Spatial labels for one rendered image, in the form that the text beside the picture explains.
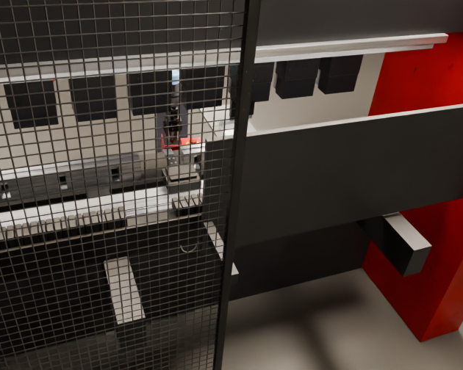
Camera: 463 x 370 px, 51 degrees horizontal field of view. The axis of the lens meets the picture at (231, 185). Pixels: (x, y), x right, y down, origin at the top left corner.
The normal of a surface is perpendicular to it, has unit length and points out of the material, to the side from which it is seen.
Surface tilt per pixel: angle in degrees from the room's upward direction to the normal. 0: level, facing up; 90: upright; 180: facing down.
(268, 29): 90
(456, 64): 90
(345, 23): 90
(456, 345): 0
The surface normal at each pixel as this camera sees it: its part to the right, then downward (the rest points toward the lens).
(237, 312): 0.07, -0.80
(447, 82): -0.93, 0.16
